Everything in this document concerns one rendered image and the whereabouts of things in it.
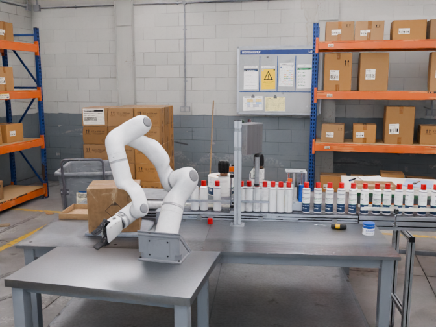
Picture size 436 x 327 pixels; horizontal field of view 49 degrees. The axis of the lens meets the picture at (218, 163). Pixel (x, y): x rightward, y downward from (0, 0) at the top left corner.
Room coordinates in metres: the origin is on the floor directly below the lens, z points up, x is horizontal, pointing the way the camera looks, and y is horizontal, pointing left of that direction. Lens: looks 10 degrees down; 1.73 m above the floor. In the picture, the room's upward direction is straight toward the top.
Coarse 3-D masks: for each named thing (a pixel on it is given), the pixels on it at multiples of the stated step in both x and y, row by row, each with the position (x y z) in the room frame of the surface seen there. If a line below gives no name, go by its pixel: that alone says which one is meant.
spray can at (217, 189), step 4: (216, 180) 3.12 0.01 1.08; (216, 184) 3.10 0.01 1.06; (216, 188) 3.09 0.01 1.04; (220, 188) 3.10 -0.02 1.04; (216, 192) 3.09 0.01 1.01; (220, 192) 3.10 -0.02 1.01; (216, 196) 3.09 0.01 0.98; (220, 196) 3.10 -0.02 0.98; (216, 204) 3.09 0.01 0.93; (220, 204) 3.10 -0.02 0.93; (216, 208) 3.09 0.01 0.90; (220, 208) 3.10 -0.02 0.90
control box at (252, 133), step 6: (246, 126) 2.93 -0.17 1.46; (252, 126) 2.96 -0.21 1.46; (258, 126) 3.01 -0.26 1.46; (246, 132) 2.92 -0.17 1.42; (252, 132) 2.97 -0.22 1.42; (258, 132) 3.01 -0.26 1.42; (246, 138) 2.92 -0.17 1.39; (252, 138) 2.97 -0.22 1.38; (258, 138) 3.01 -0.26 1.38; (246, 144) 2.92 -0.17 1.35; (252, 144) 2.97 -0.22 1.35; (258, 144) 3.01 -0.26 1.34; (246, 150) 2.92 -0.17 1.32; (252, 150) 2.97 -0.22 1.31; (258, 150) 3.02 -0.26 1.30
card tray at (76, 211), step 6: (72, 204) 3.31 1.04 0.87; (78, 204) 3.33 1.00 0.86; (84, 204) 3.33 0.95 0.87; (66, 210) 3.21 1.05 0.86; (72, 210) 3.29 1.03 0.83; (78, 210) 3.29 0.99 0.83; (84, 210) 3.29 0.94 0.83; (60, 216) 3.08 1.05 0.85; (66, 216) 3.08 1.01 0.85; (72, 216) 3.07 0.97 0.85; (78, 216) 3.07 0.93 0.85; (84, 216) 3.07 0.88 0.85
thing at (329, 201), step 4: (328, 184) 3.04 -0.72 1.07; (332, 184) 3.05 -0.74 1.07; (328, 188) 3.04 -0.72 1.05; (332, 188) 3.05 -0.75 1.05; (328, 192) 3.03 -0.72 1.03; (332, 192) 3.03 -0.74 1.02; (328, 196) 3.03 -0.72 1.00; (332, 196) 3.03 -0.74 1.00; (328, 200) 3.03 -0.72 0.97; (332, 200) 3.04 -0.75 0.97; (328, 204) 3.03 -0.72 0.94; (332, 204) 3.04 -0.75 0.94; (328, 208) 3.03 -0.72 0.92; (332, 208) 3.04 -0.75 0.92; (328, 212) 3.03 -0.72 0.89; (332, 212) 3.04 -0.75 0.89
